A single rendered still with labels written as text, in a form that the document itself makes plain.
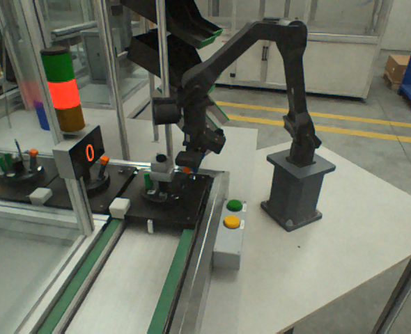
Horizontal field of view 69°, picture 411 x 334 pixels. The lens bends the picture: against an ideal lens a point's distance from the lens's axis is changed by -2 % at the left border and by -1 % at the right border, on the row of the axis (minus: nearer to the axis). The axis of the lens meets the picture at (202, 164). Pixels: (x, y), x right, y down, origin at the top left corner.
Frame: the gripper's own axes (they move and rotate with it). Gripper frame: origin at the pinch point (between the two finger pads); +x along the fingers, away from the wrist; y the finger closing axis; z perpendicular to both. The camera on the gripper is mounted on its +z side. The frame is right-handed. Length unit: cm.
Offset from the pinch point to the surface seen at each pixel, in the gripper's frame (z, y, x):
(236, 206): 12.3, -2.8, 11.5
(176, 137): -23, 57, 23
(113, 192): -24.7, -3.4, 11.7
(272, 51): 25, 402, 48
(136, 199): -16.6, -5.2, 11.7
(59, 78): -20.3, -21.3, -28.2
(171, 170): -7.0, -0.9, 3.2
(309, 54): 77, 397, 49
